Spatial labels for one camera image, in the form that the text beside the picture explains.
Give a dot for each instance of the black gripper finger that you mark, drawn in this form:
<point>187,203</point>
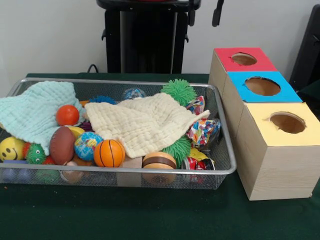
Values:
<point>216,17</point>
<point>192,15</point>

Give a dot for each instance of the metal mesh bin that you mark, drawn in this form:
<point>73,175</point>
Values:
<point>100,180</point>

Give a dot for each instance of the green spiky ball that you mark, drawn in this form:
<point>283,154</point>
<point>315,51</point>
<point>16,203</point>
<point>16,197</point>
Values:
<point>178,91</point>

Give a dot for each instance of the colourful patterned wrapper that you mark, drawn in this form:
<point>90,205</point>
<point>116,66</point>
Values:
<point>200,132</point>

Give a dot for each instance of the cream waffle cloth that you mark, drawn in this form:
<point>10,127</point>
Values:
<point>140,122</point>

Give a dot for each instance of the dark green side tablecloth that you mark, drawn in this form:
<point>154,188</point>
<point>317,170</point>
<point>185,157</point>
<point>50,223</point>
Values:
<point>312,92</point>

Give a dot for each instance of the toy hamburger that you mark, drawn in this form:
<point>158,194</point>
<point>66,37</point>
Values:
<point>158,161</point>

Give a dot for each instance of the plain orange-red ball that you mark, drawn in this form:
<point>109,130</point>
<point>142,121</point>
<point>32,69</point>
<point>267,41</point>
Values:
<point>67,115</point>

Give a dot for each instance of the orange toy basketball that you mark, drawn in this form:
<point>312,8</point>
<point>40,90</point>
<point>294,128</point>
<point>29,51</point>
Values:
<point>109,153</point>

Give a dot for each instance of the globe print ball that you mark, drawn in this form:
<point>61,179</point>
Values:
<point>86,146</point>

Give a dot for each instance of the mint green waffle cloth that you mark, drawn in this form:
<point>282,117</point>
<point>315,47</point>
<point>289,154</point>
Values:
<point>32,107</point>

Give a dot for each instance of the brown toy football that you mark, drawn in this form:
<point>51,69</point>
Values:
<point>62,146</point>

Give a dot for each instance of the yellow smiley ball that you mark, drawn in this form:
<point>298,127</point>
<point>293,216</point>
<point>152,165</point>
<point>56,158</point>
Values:
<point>10,148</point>

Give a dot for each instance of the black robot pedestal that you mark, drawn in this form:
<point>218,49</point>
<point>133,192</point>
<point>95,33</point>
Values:
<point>147,37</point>

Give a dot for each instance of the black furniture frame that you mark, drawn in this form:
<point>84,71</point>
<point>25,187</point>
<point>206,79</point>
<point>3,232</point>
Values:
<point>308,50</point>

